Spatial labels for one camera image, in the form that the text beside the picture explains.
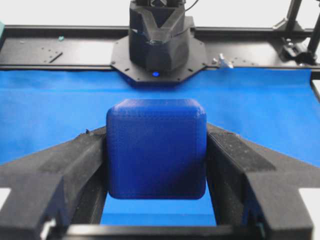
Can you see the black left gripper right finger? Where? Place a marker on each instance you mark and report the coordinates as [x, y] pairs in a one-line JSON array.
[[252, 186]]

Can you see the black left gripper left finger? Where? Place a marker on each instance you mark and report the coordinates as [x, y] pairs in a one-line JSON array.
[[63, 185]]

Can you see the blue block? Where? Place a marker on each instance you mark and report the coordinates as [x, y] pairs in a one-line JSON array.
[[156, 149]]

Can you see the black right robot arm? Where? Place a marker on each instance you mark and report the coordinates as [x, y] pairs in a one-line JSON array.
[[159, 34]]

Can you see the blue table cloth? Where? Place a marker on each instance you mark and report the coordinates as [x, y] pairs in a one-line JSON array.
[[273, 108]]

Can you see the metal clip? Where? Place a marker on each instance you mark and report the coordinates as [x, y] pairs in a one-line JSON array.
[[222, 62]]

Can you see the black table frame rail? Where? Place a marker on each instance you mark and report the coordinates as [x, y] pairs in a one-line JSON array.
[[81, 48]]

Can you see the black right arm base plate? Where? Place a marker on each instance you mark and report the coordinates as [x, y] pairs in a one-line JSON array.
[[158, 68]]

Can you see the black clamp bracket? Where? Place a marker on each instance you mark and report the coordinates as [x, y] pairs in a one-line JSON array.
[[303, 54]]

